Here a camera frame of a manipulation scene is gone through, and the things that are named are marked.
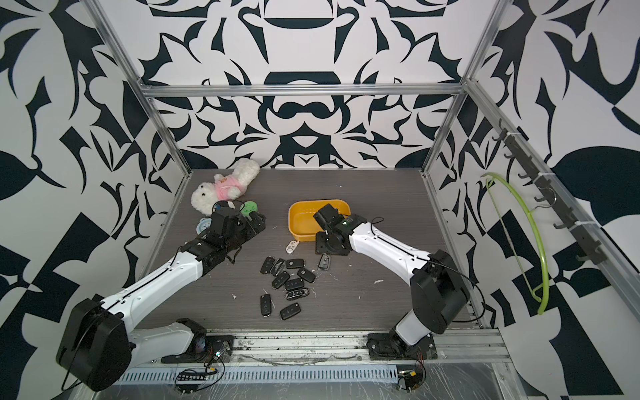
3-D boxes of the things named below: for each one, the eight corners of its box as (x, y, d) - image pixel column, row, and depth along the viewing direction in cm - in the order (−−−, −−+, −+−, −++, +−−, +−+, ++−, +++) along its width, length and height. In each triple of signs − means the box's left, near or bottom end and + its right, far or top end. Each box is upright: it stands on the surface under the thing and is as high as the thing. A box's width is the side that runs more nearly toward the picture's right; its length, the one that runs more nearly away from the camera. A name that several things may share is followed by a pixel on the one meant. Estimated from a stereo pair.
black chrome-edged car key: (286, 301, 85) (285, 299, 83) (285, 294, 86) (284, 292, 85) (311, 294, 86) (310, 292, 85) (309, 288, 88) (309, 285, 86)
